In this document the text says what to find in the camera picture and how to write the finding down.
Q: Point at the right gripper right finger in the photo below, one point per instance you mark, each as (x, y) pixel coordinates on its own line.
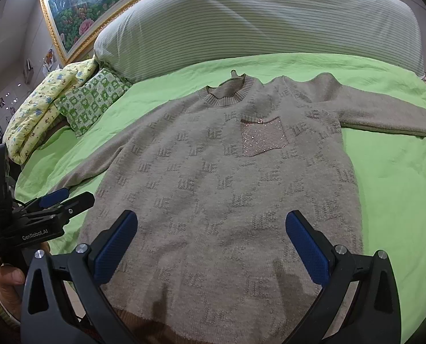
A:
(374, 313)

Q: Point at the green patterned pillow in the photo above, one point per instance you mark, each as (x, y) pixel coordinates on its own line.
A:
(83, 106)

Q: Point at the striped headboard cover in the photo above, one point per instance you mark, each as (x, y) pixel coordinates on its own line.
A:
(156, 37)

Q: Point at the beige knit sweater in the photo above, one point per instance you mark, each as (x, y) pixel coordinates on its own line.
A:
(211, 177)

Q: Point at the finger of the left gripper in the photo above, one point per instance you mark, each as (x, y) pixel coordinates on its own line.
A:
(69, 208)
(47, 201)

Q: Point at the yellow floral quilt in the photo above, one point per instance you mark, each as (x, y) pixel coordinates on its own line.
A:
(38, 113)

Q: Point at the person left hand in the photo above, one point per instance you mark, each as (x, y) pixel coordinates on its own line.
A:
(11, 278)

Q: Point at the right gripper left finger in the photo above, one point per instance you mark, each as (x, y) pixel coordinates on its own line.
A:
(47, 315)

